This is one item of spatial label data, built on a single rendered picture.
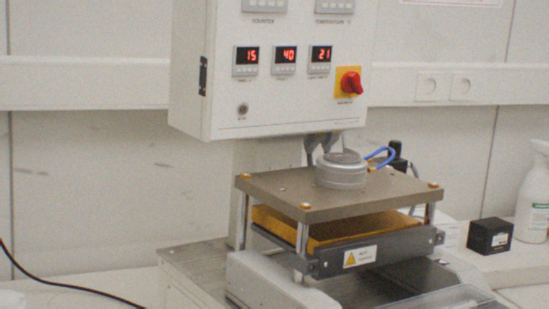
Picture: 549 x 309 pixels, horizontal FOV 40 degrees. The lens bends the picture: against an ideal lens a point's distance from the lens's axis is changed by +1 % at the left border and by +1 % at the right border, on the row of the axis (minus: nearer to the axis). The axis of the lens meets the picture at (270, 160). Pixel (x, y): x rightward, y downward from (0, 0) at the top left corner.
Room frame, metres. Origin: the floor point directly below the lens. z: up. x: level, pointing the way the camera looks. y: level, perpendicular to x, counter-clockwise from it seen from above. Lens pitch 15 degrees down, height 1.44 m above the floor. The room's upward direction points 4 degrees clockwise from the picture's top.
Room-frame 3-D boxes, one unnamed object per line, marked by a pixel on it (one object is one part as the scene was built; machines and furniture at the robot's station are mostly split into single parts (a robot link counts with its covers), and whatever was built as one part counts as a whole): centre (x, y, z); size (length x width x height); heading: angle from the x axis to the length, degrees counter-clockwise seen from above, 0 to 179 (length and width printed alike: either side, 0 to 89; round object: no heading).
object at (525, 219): (1.78, -0.66, 0.92); 0.09 x 0.08 x 0.25; 27
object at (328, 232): (1.10, -0.12, 1.07); 0.22 x 0.17 x 0.10; 126
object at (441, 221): (1.66, -0.33, 0.83); 0.23 x 0.12 x 0.07; 115
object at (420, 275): (1.12, -0.27, 0.96); 0.26 x 0.05 x 0.07; 36
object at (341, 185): (1.14, -0.11, 1.08); 0.31 x 0.24 x 0.13; 126
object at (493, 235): (1.69, -0.53, 0.83); 0.09 x 0.06 x 0.07; 124
